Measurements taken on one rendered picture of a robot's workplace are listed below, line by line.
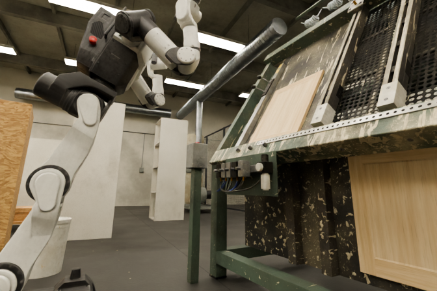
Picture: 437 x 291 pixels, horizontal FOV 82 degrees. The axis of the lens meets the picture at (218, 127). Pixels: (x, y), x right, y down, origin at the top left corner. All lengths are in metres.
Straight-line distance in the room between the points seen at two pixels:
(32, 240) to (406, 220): 1.43
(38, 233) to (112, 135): 2.57
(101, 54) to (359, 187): 1.33
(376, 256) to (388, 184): 0.32
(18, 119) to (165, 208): 3.40
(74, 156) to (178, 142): 4.26
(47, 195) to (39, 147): 4.33
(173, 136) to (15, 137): 3.39
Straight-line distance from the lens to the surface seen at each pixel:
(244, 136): 1.84
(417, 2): 1.77
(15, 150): 2.45
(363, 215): 1.39
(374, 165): 1.35
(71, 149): 1.19
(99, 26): 1.33
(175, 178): 5.26
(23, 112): 2.51
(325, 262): 1.50
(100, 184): 3.57
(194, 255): 1.89
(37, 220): 1.16
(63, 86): 1.24
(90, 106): 1.19
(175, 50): 1.09
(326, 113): 1.33
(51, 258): 2.30
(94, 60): 1.26
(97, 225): 3.60
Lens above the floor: 0.60
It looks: 14 degrees up
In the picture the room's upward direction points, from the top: 1 degrees clockwise
